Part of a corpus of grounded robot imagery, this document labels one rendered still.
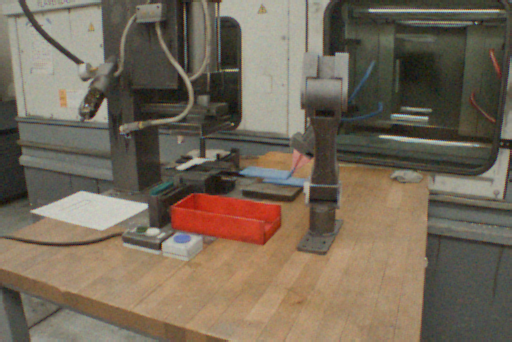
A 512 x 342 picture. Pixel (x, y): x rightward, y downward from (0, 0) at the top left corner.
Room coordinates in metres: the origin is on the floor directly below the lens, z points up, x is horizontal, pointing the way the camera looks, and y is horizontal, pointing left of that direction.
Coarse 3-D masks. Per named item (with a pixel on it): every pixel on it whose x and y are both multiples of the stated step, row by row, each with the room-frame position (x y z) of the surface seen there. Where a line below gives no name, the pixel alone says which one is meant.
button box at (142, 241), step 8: (120, 232) 0.92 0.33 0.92; (128, 232) 0.89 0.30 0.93; (136, 232) 0.89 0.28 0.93; (160, 232) 0.89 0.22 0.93; (168, 232) 0.90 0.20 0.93; (24, 240) 0.88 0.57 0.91; (32, 240) 0.88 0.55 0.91; (88, 240) 0.89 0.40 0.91; (96, 240) 0.89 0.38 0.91; (104, 240) 0.91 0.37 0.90; (128, 240) 0.88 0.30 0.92; (136, 240) 0.87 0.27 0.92; (144, 240) 0.86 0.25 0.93; (152, 240) 0.85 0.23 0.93; (160, 240) 0.86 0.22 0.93; (136, 248) 0.87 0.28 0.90; (144, 248) 0.86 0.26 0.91; (152, 248) 0.85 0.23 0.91; (160, 248) 0.85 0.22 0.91
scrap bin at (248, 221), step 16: (176, 208) 0.98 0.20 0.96; (192, 208) 1.08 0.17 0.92; (208, 208) 1.08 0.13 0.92; (224, 208) 1.06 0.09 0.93; (240, 208) 1.04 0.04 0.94; (256, 208) 1.02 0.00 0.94; (272, 208) 1.01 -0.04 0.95; (176, 224) 0.98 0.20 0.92; (192, 224) 0.96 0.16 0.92; (208, 224) 0.95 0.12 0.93; (224, 224) 0.93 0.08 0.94; (240, 224) 0.91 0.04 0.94; (256, 224) 0.90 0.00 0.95; (272, 224) 0.95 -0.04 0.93; (240, 240) 0.91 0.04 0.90; (256, 240) 0.90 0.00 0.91
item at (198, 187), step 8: (232, 176) 1.30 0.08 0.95; (176, 184) 1.17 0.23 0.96; (192, 184) 1.15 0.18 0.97; (200, 184) 1.14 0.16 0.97; (208, 184) 1.15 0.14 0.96; (216, 184) 1.27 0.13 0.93; (232, 184) 1.30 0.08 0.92; (192, 192) 1.15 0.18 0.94; (200, 192) 1.14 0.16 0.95; (208, 192) 1.15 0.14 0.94; (216, 192) 1.27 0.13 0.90; (224, 192) 1.26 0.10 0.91
